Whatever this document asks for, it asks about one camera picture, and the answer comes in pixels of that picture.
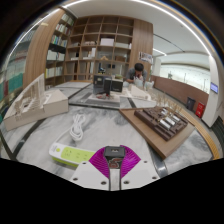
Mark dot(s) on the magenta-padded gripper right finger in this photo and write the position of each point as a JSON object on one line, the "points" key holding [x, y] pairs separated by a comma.
{"points": [[131, 163]]}

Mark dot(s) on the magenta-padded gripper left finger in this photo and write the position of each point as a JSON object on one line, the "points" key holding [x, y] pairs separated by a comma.
{"points": [[98, 165]]}

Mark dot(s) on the small black charger block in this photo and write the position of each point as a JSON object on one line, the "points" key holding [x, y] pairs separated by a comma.
{"points": [[114, 154]]}

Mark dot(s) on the white and green power strip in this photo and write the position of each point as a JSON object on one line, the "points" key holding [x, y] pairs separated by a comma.
{"points": [[71, 155]]}

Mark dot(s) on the brown architectural model on board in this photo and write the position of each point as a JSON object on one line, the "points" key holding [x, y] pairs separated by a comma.
{"points": [[160, 123]]}

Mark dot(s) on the small white paper model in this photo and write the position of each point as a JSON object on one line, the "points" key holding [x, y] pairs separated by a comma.
{"points": [[138, 91]]}

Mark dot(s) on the curved wooden slatted bench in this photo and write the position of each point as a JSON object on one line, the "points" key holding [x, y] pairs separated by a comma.
{"points": [[206, 136]]}

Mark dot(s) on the white architectural model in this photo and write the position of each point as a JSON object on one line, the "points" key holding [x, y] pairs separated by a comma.
{"points": [[40, 106]]}

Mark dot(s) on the dark bin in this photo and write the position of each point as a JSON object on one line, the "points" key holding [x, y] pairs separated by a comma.
{"points": [[190, 103]]}

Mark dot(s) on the red bin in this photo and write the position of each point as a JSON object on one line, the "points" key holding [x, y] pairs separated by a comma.
{"points": [[200, 109]]}

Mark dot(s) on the person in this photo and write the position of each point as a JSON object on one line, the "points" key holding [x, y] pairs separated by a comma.
{"points": [[136, 75]]}

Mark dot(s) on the bookshelf with colourful books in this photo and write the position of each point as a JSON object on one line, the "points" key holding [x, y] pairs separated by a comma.
{"points": [[13, 83]]}

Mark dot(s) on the wooden shelf unit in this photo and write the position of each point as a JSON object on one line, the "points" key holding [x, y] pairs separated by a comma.
{"points": [[106, 33]]}

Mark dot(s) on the wall poster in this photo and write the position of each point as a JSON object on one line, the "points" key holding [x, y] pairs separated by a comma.
{"points": [[145, 57]]}

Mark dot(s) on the blue wall screen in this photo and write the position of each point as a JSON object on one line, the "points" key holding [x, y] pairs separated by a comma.
{"points": [[214, 87]]}

